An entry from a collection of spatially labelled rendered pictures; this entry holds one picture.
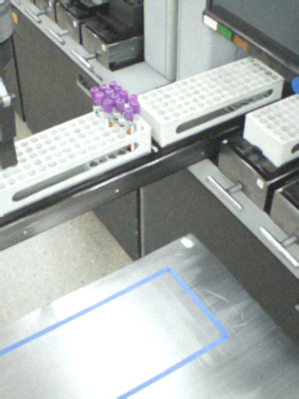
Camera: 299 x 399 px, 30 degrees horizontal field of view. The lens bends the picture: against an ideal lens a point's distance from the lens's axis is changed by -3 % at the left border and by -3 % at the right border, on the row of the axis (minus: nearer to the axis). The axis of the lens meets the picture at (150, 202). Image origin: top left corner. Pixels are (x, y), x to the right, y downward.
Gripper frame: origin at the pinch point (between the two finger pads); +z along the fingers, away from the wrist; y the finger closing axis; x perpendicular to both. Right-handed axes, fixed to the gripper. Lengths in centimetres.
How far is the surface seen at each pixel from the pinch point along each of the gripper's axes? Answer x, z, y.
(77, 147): -12.2, 5.0, -1.0
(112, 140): -17.9, 4.8, -3.0
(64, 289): -17, 90, 34
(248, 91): -46.7, 4.0, -4.8
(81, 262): -27, 90, 41
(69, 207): -7.1, 11.9, -6.7
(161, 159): -25.5, 10.1, -6.7
